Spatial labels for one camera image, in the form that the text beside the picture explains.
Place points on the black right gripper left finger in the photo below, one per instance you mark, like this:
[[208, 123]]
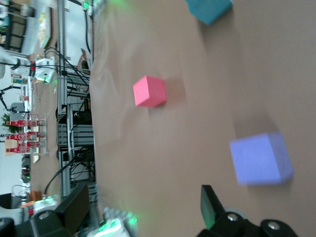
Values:
[[59, 222]]

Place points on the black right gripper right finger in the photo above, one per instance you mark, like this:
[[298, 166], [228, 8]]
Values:
[[222, 224]]

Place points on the light blue foam block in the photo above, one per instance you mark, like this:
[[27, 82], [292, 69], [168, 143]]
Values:
[[208, 11]]

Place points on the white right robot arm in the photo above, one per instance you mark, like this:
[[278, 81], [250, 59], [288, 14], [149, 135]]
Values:
[[116, 225]]

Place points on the purple foam block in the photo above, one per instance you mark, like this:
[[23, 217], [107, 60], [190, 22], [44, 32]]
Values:
[[259, 160]]

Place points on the clear acrylic rack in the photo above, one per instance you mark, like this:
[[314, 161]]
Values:
[[27, 138]]

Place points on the brown table cloth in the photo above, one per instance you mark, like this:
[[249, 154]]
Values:
[[197, 123]]

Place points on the green potted plant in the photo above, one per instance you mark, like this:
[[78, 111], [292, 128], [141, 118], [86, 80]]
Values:
[[7, 122]]

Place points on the red foam block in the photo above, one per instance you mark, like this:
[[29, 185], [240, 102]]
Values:
[[150, 92]]

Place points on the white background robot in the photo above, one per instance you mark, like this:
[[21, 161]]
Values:
[[42, 69]]

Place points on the aluminium frame post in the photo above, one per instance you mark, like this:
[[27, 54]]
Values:
[[61, 98]]

